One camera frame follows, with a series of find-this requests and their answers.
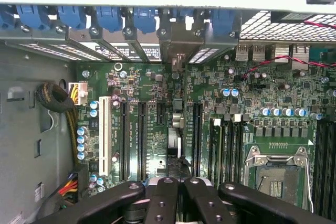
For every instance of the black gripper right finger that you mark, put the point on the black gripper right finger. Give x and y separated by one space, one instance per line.
210 208

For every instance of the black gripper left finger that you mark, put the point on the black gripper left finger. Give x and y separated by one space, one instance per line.
162 203

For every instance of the black RAM slot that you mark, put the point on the black RAM slot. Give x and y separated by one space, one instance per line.
331 169
214 150
239 150
320 169
230 150
222 150

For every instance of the long black expansion slot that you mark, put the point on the long black expansion slot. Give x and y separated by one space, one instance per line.
124 142
142 142
197 140

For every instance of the CPU socket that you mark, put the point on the CPU socket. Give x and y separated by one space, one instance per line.
275 182

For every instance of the short black expansion slot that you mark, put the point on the short black expansion slot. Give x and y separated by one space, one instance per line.
161 113

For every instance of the white expansion slot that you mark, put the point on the white expansion slot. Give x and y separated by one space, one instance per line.
105 134

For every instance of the green motherboard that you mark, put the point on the green motherboard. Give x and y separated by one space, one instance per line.
262 90

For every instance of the white power connector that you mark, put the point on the white power connector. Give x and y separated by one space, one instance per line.
82 93

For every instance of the grey power supply unit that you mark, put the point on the grey power supply unit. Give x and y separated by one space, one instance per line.
21 129

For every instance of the open black PC case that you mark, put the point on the open black PC case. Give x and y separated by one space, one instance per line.
15 35

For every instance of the blue bracket clip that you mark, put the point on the blue bracket clip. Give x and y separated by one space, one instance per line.
31 16
71 16
144 19
223 20
109 19
5 18
183 12

